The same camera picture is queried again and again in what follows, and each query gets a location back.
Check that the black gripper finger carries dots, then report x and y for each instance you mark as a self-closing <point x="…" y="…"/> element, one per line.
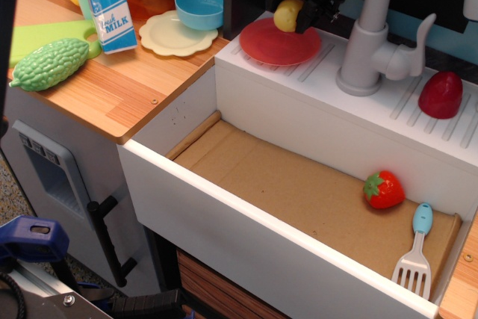
<point x="308" y="15"/>

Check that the yellow toy potato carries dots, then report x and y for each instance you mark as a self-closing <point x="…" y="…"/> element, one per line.
<point x="285" y="16"/>

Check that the red plastic plate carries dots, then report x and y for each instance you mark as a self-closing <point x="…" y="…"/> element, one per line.
<point x="265" y="43"/>

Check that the pale yellow scalloped plate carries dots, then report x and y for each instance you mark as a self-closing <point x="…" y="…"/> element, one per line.
<point x="166" y="35"/>

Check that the grey toy faucet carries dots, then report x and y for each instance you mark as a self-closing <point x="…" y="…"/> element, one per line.
<point x="369" y="55"/>

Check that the blue plastic bowl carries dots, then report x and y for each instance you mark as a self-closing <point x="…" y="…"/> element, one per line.
<point x="202" y="15"/>

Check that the dark red toy pepper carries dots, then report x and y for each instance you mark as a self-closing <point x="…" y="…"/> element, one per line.
<point x="442" y="95"/>

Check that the white toy sink basin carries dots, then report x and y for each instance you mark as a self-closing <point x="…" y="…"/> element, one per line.
<point x="300" y="108"/>

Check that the red toy strawberry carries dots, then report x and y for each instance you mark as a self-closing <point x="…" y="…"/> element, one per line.
<point x="383" y="190"/>

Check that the brown cardboard liner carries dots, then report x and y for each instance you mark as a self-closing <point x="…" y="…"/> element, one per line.
<point x="318" y="200"/>

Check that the blue white milk carton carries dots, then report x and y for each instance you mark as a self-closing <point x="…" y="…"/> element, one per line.
<point x="114" y="25"/>

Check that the green bitter melon toy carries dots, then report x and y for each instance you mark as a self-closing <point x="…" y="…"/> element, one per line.
<point x="50" y="64"/>

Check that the green cutting board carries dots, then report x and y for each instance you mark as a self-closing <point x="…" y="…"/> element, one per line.
<point x="28" y="38"/>

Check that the grey dishwasher panel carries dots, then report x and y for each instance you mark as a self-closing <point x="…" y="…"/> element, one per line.
<point x="50" y="177"/>

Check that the blue clamp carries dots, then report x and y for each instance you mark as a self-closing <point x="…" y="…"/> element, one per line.
<point x="33" y="239"/>

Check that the white spatula blue handle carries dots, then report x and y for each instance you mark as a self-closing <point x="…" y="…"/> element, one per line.
<point x="413" y="271"/>

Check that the black cabinet door handle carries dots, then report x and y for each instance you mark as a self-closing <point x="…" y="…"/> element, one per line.
<point x="97" y="212"/>

